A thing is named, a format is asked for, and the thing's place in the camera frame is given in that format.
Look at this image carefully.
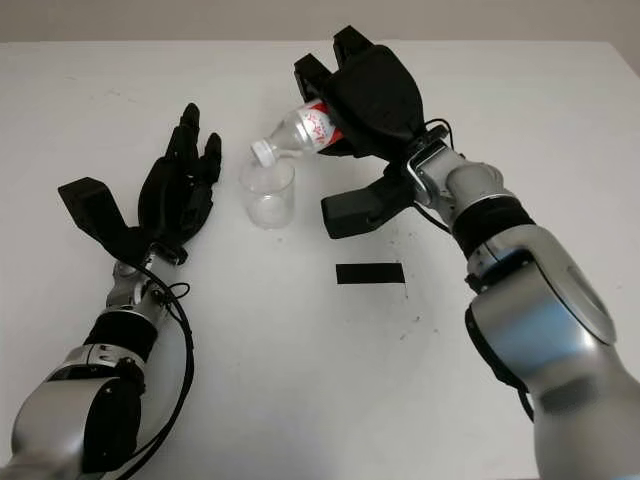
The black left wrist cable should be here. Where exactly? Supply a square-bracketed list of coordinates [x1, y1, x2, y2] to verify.
[130, 253, 197, 457]

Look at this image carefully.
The clear red-labelled water bottle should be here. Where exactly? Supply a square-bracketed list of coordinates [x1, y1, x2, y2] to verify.
[249, 98, 347, 168]

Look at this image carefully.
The black tape rectangle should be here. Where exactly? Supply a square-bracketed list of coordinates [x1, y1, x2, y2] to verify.
[335, 261, 407, 287]

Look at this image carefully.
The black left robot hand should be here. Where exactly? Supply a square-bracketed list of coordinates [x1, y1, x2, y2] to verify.
[136, 102, 224, 265]

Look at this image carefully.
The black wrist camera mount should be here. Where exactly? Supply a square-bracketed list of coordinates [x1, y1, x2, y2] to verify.
[56, 175, 152, 265]
[320, 166, 420, 241]

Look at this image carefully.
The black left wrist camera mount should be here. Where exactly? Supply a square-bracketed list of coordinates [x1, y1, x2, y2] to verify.
[56, 175, 152, 265]

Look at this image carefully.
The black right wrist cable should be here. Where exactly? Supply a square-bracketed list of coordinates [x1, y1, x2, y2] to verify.
[407, 117, 459, 234]

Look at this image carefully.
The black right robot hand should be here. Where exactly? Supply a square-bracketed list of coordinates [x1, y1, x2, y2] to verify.
[292, 27, 427, 159]

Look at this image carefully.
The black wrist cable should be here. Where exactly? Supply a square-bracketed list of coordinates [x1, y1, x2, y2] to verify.
[130, 253, 197, 457]
[407, 117, 459, 234]

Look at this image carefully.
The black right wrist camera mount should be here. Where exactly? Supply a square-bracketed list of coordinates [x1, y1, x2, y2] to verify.
[320, 166, 420, 241]

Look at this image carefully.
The clear plastic cup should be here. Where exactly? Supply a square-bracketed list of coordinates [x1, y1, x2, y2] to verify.
[238, 161, 297, 231]

